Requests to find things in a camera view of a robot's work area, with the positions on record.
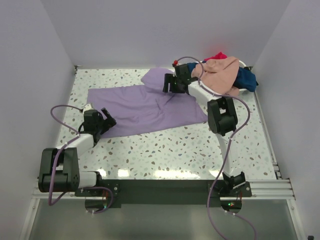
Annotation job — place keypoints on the lavender t shirt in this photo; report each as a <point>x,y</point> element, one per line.
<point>145,108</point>

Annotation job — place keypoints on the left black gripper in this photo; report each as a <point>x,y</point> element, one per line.
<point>107,123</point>

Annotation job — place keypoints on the navy blue t shirt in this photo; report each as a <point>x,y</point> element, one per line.
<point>247,78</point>

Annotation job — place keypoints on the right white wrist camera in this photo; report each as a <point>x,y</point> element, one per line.
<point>175,63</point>

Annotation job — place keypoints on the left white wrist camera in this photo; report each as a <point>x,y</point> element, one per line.
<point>87,107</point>

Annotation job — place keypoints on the white laundry basket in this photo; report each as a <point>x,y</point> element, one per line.
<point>241,75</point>

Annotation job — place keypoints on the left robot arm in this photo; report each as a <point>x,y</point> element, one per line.
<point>59,168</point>

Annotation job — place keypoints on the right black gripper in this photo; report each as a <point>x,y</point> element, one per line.
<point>168,78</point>

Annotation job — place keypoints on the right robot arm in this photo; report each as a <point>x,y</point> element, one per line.
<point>222,120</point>

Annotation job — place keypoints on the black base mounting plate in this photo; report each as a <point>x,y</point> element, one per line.
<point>163,192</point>

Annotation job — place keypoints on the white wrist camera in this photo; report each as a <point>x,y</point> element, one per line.
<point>87,107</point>
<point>175,63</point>

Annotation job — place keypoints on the peach pink t shirt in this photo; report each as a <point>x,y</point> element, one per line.
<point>219,75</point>

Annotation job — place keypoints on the red t shirt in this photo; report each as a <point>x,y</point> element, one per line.
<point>218,56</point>

